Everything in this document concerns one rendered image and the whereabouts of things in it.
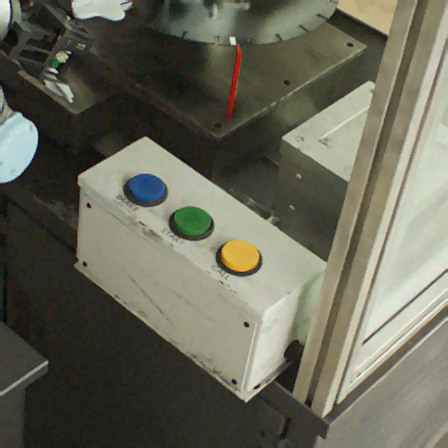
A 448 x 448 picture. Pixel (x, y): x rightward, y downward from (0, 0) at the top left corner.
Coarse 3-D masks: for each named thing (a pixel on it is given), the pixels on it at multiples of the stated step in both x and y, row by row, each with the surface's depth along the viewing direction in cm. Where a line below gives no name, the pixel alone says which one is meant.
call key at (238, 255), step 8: (240, 240) 128; (224, 248) 127; (232, 248) 127; (240, 248) 127; (248, 248) 127; (224, 256) 126; (232, 256) 126; (240, 256) 126; (248, 256) 127; (256, 256) 127; (232, 264) 126; (240, 264) 126; (248, 264) 126; (256, 264) 127
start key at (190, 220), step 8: (184, 208) 131; (192, 208) 131; (200, 208) 131; (176, 216) 130; (184, 216) 130; (192, 216) 130; (200, 216) 130; (208, 216) 130; (176, 224) 129; (184, 224) 129; (192, 224) 129; (200, 224) 129; (208, 224) 129; (184, 232) 129; (192, 232) 129; (200, 232) 129
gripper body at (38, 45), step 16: (16, 0) 136; (32, 0) 142; (16, 16) 135; (32, 16) 142; (48, 16) 140; (64, 16) 144; (16, 32) 135; (32, 32) 138; (48, 32) 139; (64, 32) 138; (80, 32) 140; (0, 48) 136; (16, 48) 135; (32, 48) 137; (48, 48) 139; (64, 48) 140; (80, 48) 142; (32, 64) 141; (48, 64) 140; (64, 64) 143; (48, 80) 142; (64, 80) 144
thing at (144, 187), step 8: (136, 176) 133; (144, 176) 134; (152, 176) 134; (128, 184) 133; (136, 184) 133; (144, 184) 133; (152, 184) 133; (160, 184) 133; (128, 192) 133; (136, 192) 132; (144, 192) 132; (152, 192) 132; (160, 192) 132; (144, 200) 132; (152, 200) 132
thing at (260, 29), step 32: (160, 0) 152; (192, 0) 153; (224, 0) 154; (256, 0) 155; (288, 0) 156; (320, 0) 157; (192, 32) 148; (224, 32) 149; (256, 32) 149; (288, 32) 150
